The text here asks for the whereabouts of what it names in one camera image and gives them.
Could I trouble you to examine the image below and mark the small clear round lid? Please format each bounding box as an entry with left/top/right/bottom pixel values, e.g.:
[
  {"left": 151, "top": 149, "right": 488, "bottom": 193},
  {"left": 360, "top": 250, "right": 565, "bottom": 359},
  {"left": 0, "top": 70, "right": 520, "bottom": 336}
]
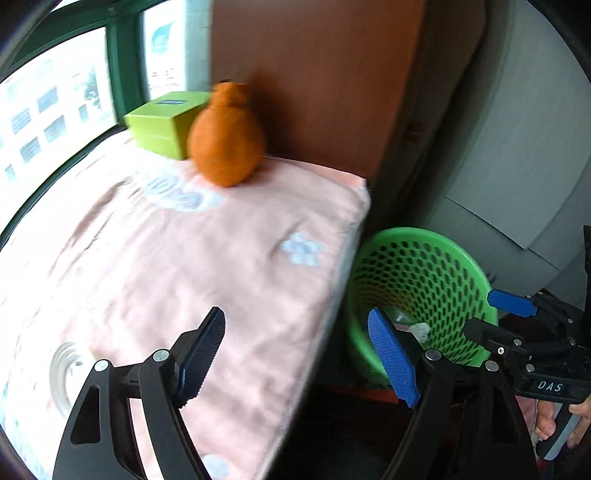
[{"left": 48, "top": 340, "right": 93, "bottom": 418}]

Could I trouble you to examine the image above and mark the green window frame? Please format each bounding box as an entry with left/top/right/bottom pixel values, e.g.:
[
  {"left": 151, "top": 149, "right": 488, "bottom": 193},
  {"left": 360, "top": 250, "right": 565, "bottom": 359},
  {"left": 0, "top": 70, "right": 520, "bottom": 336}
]
[{"left": 0, "top": 0, "right": 213, "bottom": 250}]

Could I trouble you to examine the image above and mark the pink printed blanket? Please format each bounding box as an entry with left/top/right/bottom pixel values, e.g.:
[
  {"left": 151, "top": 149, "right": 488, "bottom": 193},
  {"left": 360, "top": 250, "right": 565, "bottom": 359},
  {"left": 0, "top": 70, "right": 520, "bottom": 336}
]
[{"left": 0, "top": 129, "right": 372, "bottom": 480}]

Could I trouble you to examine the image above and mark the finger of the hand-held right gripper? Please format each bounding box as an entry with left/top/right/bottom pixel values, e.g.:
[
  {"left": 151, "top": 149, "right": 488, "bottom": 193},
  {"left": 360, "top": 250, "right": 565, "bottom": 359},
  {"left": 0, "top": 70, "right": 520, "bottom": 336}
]
[
  {"left": 463, "top": 318, "right": 536, "bottom": 370},
  {"left": 487, "top": 289, "right": 583, "bottom": 329}
]

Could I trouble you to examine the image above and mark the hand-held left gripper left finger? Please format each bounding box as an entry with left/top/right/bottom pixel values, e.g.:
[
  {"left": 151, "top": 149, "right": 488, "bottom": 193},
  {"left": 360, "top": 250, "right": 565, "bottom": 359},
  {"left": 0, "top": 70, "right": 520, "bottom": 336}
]
[{"left": 52, "top": 306, "right": 227, "bottom": 480}]

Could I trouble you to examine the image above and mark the brown wooden panel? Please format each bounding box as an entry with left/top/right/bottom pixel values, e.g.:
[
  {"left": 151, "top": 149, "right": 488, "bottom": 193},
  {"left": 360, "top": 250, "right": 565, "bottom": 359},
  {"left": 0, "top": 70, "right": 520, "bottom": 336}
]
[{"left": 210, "top": 0, "right": 428, "bottom": 185}]

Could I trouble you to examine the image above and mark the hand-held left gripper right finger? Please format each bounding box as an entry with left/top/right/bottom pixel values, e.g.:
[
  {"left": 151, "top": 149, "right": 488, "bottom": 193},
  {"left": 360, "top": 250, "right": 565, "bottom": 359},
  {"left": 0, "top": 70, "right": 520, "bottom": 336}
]
[{"left": 367, "top": 307, "right": 539, "bottom": 480}]

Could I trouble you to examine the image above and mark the green cardboard box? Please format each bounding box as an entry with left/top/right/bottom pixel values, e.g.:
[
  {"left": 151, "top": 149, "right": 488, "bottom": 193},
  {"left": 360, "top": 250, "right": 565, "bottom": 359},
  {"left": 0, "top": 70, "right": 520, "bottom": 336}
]
[{"left": 124, "top": 91, "right": 213, "bottom": 161}]

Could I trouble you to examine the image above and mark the person's right hand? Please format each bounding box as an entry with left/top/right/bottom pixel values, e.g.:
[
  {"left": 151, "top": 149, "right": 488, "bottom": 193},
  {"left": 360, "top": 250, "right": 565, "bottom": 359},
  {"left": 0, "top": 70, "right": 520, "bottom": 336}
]
[{"left": 534, "top": 396, "right": 591, "bottom": 452}]

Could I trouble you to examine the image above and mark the grey cardboard sheet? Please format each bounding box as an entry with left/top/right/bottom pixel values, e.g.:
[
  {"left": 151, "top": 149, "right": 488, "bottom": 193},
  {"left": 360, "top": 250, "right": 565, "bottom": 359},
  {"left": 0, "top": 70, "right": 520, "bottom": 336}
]
[{"left": 443, "top": 0, "right": 591, "bottom": 252}]

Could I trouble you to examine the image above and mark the orange citrus fruit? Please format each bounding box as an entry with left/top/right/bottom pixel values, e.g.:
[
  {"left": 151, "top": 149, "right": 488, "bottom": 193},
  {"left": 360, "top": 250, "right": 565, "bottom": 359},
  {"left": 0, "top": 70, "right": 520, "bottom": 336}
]
[{"left": 187, "top": 80, "right": 266, "bottom": 188}]

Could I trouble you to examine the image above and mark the green plastic basket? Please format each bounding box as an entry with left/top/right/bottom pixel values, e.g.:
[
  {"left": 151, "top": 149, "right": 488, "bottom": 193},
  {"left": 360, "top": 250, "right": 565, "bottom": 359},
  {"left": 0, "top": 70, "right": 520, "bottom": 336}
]
[{"left": 346, "top": 227, "right": 499, "bottom": 384}]

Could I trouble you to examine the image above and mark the white paper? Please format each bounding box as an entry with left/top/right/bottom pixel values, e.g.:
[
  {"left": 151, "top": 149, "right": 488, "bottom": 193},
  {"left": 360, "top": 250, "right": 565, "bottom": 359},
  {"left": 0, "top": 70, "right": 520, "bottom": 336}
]
[{"left": 392, "top": 311, "right": 432, "bottom": 343}]

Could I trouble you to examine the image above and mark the white printed sign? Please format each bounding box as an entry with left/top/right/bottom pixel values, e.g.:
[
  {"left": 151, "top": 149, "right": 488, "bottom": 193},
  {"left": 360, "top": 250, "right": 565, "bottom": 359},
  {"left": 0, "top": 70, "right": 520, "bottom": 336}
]
[{"left": 142, "top": 0, "right": 188, "bottom": 95}]

